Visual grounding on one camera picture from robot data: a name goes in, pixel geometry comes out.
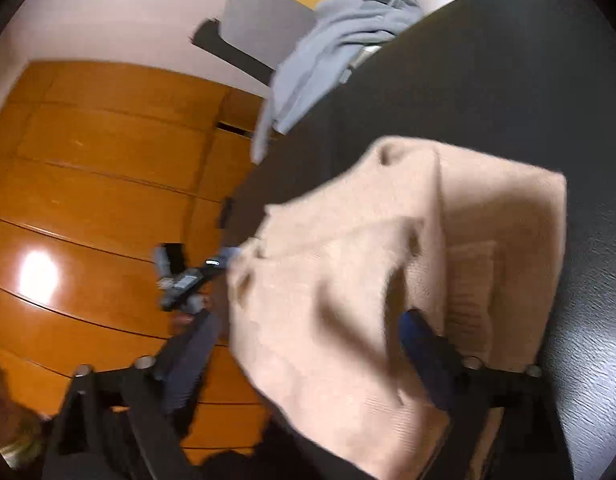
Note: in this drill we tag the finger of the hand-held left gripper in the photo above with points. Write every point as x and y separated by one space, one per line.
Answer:
225 259

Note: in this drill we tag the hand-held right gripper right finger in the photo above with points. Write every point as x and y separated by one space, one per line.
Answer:
422 345

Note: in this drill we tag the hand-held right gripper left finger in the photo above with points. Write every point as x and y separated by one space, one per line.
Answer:
193 360

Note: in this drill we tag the beige knit sweater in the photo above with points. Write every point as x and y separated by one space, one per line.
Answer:
338 285

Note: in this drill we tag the grey-blue shirt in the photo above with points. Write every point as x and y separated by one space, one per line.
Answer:
328 40

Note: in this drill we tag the grey yellow blue armchair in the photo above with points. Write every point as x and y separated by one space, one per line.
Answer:
258 5

